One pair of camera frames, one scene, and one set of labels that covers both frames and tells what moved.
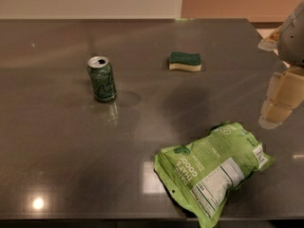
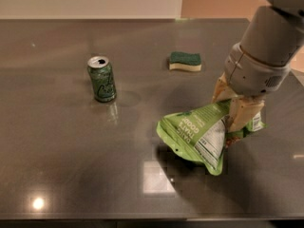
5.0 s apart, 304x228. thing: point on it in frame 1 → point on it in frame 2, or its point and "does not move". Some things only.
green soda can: x=103 y=79 does not move
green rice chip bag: x=199 y=175 → x=200 y=134
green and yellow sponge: x=184 y=61 does not move
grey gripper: x=293 y=37 → x=253 y=71
